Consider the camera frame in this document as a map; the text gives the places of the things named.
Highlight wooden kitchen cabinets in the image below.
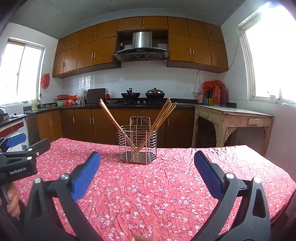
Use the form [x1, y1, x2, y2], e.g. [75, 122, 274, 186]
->
[52, 16, 228, 78]
[25, 106, 194, 148]

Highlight steel range hood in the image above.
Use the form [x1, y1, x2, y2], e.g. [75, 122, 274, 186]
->
[114, 30, 169, 62]

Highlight chopstick bundle in holder right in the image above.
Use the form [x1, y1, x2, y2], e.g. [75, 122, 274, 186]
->
[134, 98, 177, 156]

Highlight dark brown bottle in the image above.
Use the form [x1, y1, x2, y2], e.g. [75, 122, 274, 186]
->
[221, 86, 228, 107]

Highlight lower wooden kitchen cabinets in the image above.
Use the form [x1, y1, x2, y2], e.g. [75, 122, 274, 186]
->
[25, 106, 194, 148]

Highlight upper wooden kitchen cabinets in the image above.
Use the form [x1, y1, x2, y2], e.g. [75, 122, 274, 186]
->
[52, 16, 228, 78]

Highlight orange bottle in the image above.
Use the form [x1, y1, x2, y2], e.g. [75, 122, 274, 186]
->
[213, 86, 221, 106]

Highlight person's left hand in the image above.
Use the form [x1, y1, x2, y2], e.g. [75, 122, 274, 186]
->
[6, 182, 21, 217]

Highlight red bag on side table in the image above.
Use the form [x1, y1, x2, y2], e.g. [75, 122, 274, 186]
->
[202, 80, 225, 91]

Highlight beige wooden side table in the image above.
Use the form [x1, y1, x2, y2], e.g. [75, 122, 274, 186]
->
[192, 105, 274, 156]

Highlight black wok with lid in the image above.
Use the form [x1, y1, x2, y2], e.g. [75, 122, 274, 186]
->
[145, 87, 165, 102]

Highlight person's right hand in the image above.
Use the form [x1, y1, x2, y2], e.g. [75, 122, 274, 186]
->
[134, 233, 151, 241]

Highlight red floral tablecloth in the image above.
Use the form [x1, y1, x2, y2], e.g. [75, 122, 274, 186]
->
[16, 138, 295, 240]

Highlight dark cutting board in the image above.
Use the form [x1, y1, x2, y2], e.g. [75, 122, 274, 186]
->
[86, 88, 106, 104]

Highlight metal wire utensil holder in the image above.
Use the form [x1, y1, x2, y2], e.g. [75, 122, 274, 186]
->
[118, 116, 158, 165]

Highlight chopstick bundle in holder left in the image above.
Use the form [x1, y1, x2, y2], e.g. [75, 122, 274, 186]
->
[99, 99, 135, 150]

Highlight red plastic bag on wall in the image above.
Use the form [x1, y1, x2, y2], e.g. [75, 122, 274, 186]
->
[41, 73, 50, 90]

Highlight green bowl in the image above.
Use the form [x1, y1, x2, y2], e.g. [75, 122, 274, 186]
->
[56, 100, 67, 107]

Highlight chopstick bundle in holder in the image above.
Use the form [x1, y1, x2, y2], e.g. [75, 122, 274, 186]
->
[99, 99, 135, 150]
[134, 98, 177, 156]

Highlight black wok left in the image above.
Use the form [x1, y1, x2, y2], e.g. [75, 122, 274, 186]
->
[121, 87, 140, 103]

